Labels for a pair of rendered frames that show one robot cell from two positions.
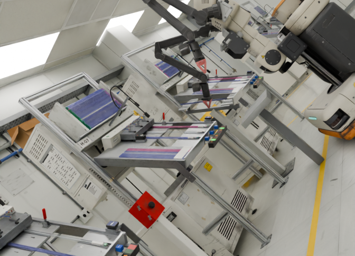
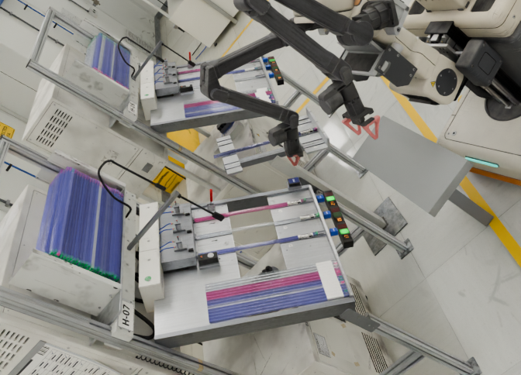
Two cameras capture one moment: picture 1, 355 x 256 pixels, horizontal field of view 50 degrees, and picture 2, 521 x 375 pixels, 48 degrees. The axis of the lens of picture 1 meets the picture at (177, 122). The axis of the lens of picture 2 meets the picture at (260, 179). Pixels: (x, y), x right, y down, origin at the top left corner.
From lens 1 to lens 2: 1.65 m
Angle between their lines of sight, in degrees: 33
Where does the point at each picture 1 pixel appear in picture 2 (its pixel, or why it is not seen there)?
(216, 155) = not seen: hidden behind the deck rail
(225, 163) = (249, 216)
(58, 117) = (41, 279)
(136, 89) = (66, 123)
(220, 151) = not seen: hidden behind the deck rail
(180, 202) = (325, 356)
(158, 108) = (118, 151)
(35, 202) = not seen: outside the picture
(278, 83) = (202, 28)
